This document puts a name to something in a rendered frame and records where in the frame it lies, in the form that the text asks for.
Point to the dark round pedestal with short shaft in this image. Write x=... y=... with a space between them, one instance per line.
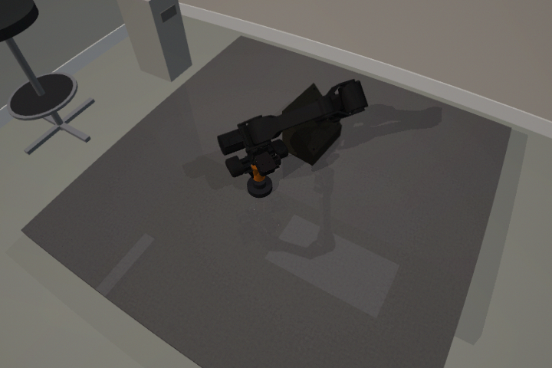
x=259 y=189

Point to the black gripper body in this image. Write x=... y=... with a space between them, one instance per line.
x=237 y=167

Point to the orange tapered knob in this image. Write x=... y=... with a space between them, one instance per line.
x=256 y=174

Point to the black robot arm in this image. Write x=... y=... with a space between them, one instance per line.
x=260 y=130

